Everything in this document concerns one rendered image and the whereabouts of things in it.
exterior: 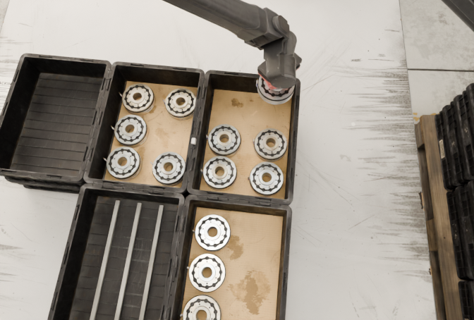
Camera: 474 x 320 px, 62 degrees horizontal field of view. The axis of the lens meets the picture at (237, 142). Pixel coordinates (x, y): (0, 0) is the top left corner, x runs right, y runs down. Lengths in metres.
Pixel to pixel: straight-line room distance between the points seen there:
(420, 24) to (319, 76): 1.29
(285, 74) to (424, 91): 1.67
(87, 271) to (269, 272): 0.52
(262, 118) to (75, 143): 0.61
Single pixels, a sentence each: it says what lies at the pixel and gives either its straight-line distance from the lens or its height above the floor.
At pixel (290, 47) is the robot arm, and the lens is 0.91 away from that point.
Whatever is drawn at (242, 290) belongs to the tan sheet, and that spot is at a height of 0.83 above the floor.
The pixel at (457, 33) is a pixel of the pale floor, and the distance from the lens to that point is 2.76.
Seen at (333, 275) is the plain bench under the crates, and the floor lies 0.70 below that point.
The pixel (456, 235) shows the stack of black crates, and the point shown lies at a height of 0.19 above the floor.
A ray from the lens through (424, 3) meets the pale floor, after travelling 2.82.
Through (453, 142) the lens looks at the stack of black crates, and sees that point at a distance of 2.06.
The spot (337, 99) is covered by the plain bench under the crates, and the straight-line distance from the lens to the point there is 1.49.
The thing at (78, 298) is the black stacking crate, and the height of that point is 0.83.
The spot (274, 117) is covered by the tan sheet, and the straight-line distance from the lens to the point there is 1.29.
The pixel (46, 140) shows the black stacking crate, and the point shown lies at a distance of 1.41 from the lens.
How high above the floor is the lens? 2.01
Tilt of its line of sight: 70 degrees down
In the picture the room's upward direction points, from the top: 3 degrees counter-clockwise
